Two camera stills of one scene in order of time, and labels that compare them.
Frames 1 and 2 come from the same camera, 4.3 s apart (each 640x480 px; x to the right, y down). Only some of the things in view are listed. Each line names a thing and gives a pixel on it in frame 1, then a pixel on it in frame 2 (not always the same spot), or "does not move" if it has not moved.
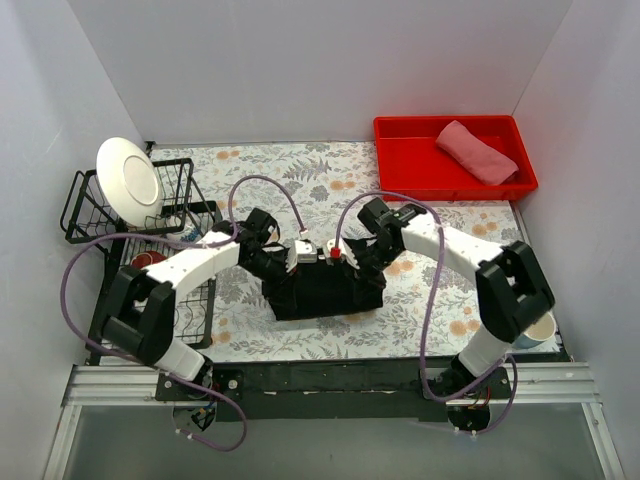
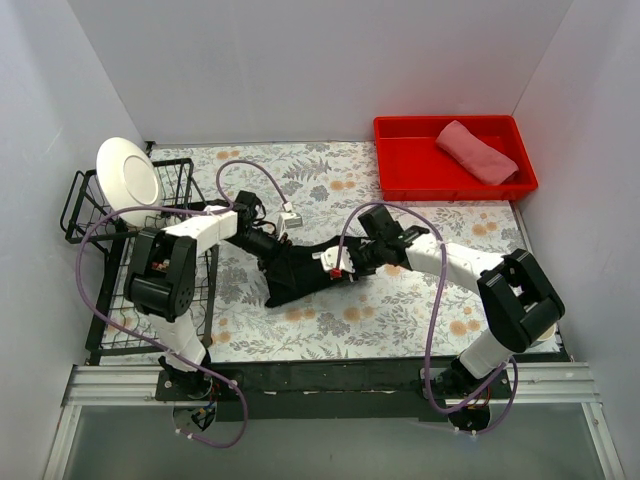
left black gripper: (279, 265) -> (273, 251)
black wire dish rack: (188, 213) does not move
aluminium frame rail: (118, 385) does not move
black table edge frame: (365, 390) does not move
